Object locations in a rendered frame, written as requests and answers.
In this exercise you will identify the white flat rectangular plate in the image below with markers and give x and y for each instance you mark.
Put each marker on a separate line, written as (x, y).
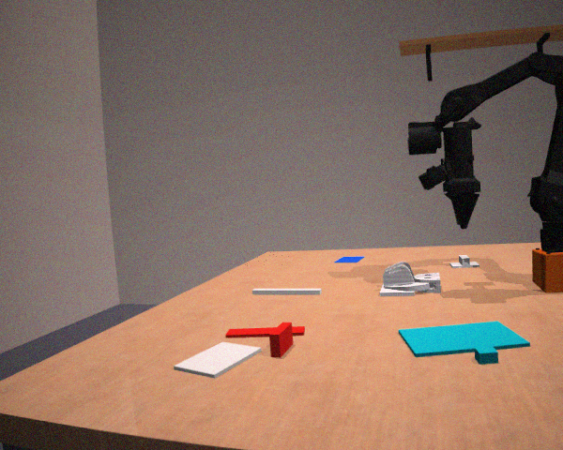
(218, 359)

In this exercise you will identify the red flat bar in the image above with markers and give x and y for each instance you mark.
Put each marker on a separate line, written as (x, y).
(260, 332)

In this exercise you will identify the grey flat bar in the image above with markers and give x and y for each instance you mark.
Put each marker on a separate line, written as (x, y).
(286, 292)

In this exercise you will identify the blue rectangular block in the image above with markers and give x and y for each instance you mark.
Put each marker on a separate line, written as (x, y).
(349, 260)

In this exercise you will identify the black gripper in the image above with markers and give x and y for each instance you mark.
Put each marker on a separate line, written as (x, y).
(461, 190)

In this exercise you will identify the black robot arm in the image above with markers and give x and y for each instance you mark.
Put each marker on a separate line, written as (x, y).
(546, 194)

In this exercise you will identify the teal flat plate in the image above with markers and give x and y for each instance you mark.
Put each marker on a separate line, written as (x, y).
(461, 338)

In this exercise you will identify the small teal block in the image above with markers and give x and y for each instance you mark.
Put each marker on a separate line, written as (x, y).
(486, 355)

